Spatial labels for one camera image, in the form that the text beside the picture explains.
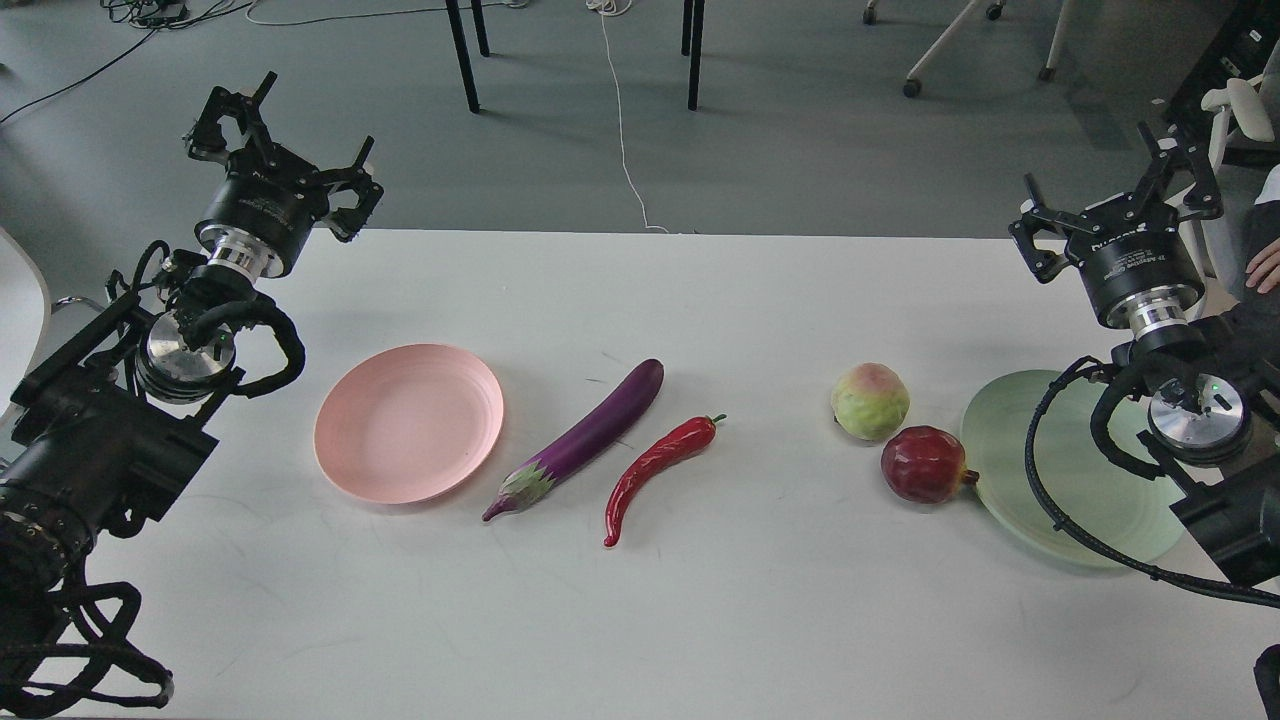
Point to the pink plate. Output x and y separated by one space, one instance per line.
409 424

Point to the person hand at right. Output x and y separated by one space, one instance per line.
1262 271

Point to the purple eggplant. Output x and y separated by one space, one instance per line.
589 437

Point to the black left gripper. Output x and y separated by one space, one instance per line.
258 208

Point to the black table leg left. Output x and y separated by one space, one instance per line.
454 12

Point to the red pomegranate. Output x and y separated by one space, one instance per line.
926 465

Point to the black table leg right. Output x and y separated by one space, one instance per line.
692 34

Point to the light green plate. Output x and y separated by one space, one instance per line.
1129 513

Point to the red chili pepper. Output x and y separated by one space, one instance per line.
686 440

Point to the green pink peach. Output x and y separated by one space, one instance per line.
870 402

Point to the white office chair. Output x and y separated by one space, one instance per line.
1242 144

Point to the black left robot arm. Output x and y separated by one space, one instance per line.
112 424

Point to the black table leg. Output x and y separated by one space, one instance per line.
454 12
692 34

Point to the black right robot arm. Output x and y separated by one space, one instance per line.
1183 399

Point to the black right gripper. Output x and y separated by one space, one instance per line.
1136 259

